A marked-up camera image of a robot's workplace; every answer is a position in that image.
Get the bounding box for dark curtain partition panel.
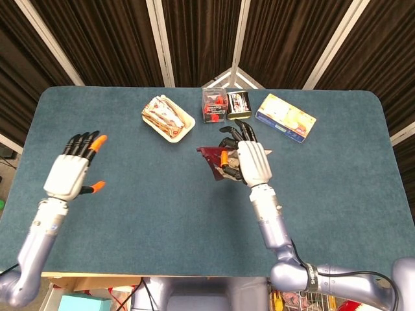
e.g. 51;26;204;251
29;0;166;87
160;0;244;88
0;0;77;146
238;0;354;90
314;0;415;137

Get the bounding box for black gold tin can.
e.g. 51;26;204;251
226;89;254;121

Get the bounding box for right robot hand orange thumb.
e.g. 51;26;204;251
219;119;273;189

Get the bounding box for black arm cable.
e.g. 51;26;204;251
290;239;403;311
0;262;20;276

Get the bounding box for metal wire basket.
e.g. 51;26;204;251
267;286;341;311

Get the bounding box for yellow blue biscuit box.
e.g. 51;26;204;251
254;93;317;144

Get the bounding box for black floor cable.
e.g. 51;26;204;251
112;278;155;311

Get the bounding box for red white snack packets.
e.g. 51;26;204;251
142;94;191;139

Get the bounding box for blue felt table cover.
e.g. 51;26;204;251
0;86;415;280

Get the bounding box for teal box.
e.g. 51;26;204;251
58;294;113;311

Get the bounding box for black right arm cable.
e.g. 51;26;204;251
290;239;403;311

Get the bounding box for clear box with red items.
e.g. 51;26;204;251
202;86;228;124

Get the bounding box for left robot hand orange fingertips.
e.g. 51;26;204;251
43;130;108;202

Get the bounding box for lavender robot torso base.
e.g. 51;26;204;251
131;277;273;311

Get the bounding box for white partition stand foot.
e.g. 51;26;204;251
207;67;265;90

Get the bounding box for brown cardboard box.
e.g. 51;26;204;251
41;273;143;294

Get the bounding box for white paper food tray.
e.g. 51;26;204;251
141;94;196;143

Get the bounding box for red ribbed paper folding fan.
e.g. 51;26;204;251
196;145;273;181

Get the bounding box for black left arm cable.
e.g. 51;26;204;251
0;262;20;276

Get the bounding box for red white round ball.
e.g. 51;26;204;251
337;299;369;311

